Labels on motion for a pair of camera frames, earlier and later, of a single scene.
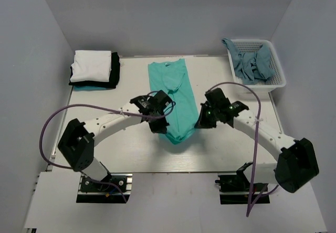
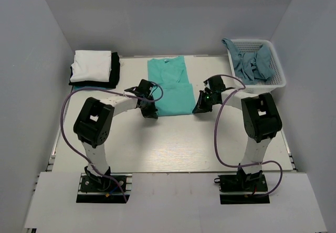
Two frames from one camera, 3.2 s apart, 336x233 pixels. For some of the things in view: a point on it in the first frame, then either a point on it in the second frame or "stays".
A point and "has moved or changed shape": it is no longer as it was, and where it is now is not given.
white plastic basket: x=277 y=81 stays
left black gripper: x=159 y=128 to x=150 y=113
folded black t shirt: x=114 y=76 stays
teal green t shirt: x=171 y=76 has moved or changed shape
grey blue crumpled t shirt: x=252 y=67 stays
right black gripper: x=202 y=123 to x=200 y=107
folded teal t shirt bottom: x=88 y=88 stays
